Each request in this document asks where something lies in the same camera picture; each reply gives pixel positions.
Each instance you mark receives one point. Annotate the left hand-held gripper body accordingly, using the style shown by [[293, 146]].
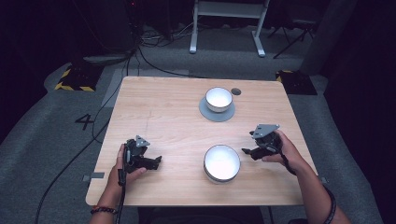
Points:
[[135, 149]]

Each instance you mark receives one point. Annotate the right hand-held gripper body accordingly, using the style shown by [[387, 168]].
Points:
[[267, 143]]

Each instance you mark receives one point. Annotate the white bowl with dark rim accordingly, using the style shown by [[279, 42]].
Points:
[[218, 99], [221, 163]]

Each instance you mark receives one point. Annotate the person's right hand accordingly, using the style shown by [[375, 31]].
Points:
[[289, 154]]

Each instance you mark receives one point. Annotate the person's left hand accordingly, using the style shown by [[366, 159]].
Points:
[[116, 180]]

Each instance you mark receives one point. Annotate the grey round coaster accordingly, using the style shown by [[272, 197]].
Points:
[[210, 115]]

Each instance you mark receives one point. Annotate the small grey tape piece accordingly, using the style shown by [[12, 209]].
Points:
[[324, 180]]

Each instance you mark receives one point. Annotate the person's dark clothing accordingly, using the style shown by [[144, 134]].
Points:
[[202, 216]]

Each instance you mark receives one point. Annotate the black wristband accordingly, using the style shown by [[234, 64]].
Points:
[[332, 205]]

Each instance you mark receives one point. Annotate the grey stand base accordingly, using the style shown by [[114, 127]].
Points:
[[106, 59]]

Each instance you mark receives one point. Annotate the black tripod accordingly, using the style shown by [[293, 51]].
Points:
[[294, 37]]

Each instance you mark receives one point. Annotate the grey pillar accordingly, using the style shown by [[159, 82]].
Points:
[[330, 34]]

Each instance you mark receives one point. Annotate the black yellow striped base plate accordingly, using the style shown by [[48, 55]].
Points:
[[295, 82], [79, 79]]

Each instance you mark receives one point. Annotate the white desk frame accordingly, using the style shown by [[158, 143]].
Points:
[[229, 9]]

